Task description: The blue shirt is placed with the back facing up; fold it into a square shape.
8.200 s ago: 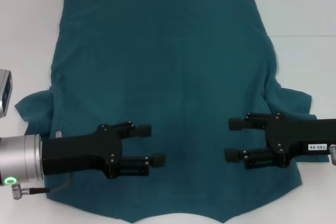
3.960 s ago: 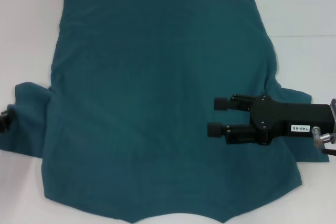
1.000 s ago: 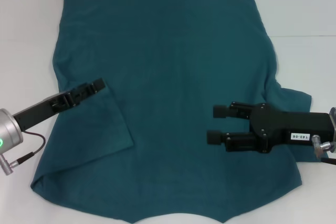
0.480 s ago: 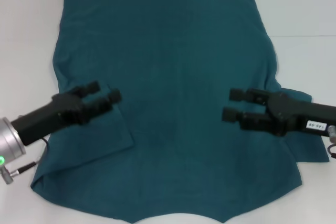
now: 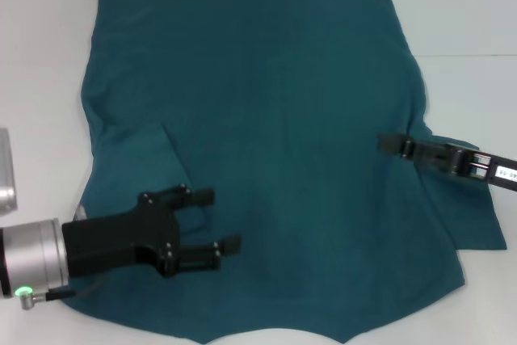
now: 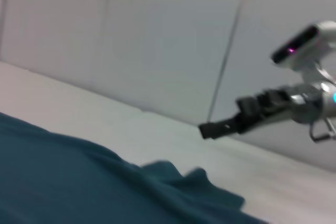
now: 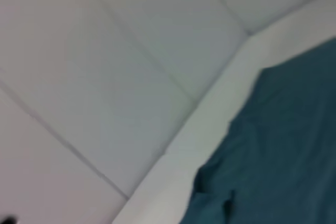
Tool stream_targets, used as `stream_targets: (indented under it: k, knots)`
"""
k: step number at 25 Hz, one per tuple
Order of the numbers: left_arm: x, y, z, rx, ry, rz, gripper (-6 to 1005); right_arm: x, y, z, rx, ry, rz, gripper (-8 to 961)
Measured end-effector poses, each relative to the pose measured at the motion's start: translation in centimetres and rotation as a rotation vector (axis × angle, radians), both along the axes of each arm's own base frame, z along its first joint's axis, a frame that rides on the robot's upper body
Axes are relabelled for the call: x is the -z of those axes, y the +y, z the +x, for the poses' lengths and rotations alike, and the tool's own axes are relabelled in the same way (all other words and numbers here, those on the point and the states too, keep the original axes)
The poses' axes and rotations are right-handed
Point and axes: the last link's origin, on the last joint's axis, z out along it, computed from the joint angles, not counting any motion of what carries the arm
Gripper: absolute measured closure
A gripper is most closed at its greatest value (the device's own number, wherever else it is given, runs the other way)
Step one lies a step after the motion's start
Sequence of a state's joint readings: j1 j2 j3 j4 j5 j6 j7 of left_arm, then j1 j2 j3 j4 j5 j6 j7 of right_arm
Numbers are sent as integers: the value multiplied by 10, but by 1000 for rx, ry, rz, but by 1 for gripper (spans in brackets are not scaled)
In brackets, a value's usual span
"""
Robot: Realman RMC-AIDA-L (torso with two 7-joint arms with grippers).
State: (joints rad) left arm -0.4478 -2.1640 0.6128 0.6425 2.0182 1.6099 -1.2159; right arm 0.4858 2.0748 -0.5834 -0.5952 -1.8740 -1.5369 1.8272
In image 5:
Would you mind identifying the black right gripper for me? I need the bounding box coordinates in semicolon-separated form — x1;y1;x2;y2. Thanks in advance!
376;132;517;193

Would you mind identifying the left arm connector cable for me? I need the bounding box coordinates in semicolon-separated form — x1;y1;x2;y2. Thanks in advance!
19;276;107;310

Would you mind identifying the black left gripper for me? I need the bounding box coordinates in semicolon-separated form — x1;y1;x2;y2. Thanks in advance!
60;184;243;280

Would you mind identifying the teal blue shirt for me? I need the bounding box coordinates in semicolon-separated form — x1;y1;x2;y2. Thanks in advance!
64;0;509;345

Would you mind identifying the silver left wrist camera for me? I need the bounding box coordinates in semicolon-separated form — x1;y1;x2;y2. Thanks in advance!
0;127;19;213

